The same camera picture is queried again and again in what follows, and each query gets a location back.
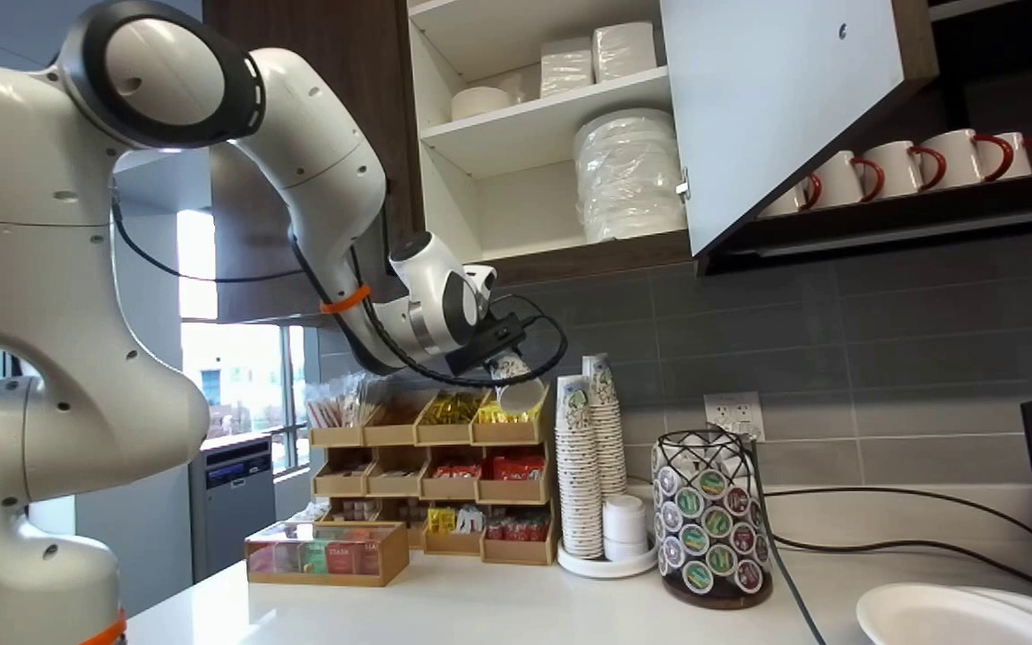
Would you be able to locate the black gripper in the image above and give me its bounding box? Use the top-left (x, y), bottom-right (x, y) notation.
top-left (491, 320), bottom-right (553, 387)

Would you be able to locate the open white cupboard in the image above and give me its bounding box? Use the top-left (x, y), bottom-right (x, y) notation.
top-left (405, 0), bottom-right (702, 296)

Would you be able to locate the white cupboard door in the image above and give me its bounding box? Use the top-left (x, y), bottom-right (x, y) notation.
top-left (655, 0), bottom-right (944, 262)

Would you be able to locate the dark open shelf unit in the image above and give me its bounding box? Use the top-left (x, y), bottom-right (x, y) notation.
top-left (696, 0), bottom-right (1032, 279)

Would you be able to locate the tall printed paper cup stack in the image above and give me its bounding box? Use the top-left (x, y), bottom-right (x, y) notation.
top-left (553, 371), bottom-right (604, 566)
top-left (578, 352), bottom-right (632, 507)

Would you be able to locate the wooden tea organizer rack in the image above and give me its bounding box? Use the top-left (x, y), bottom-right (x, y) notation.
top-left (305, 376), bottom-right (558, 569)

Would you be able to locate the white cup lid stack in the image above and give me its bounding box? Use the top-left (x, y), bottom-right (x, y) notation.
top-left (600, 490), bottom-right (655, 566)

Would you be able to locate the plastic wrapped plate stack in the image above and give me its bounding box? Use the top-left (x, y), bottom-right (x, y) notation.
top-left (569, 103), bottom-right (689, 247)

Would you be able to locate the round white tray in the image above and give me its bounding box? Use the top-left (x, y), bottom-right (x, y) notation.
top-left (553, 539), bottom-right (664, 585)

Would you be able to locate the white bowl stack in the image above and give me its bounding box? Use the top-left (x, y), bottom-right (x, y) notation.
top-left (449, 77), bottom-right (529, 124)

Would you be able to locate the wooden tea box clear lid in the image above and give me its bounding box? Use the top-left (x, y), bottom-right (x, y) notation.
top-left (241, 514), bottom-right (411, 592)

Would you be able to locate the window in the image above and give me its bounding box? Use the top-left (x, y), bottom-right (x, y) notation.
top-left (174, 310), bottom-right (320, 484)

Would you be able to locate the white napkin pack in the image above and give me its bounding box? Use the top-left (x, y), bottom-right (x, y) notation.
top-left (590, 16), bottom-right (664, 86)
top-left (535, 33), bottom-right (600, 99)

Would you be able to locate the dark wood closed cabinet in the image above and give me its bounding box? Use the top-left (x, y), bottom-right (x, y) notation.
top-left (200, 0), bottom-right (426, 330)

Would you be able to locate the grey dishwasher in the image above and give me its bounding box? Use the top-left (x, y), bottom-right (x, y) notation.
top-left (182, 436), bottom-right (282, 588)

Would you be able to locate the white plate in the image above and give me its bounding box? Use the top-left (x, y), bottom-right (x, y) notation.
top-left (854, 581), bottom-right (1032, 645)

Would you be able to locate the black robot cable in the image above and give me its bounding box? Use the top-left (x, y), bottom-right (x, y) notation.
top-left (108, 174), bottom-right (575, 395)

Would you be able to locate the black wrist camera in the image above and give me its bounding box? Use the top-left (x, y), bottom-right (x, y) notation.
top-left (442, 307), bottom-right (535, 376)

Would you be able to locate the white wall outlet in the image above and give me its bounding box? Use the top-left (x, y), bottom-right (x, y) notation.
top-left (700, 387), bottom-right (770, 443)

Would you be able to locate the wire coffee pod carousel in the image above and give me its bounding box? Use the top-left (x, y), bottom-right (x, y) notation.
top-left (647, 425), bottom-right (779, 613)

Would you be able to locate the white mug red handle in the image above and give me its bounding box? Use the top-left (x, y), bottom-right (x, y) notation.
top-left (802, 145), bottom-right (888, 216)
top-left (916, 124), bottom-right (1017, 192)
top-left (855, 137), bottom-right (948, 205)
top-left (759, 174), bottom-right (823, 222)
top-left (993, 127), bottom-right (1032, 182)

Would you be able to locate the black power cable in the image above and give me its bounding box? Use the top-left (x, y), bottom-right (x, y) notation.
top-left (759, 481), bottom-right (1032, 548)
top-left (770, 535), bottom-right (1032, 593)
top-left (738, 425), bottom-right (831, 645)

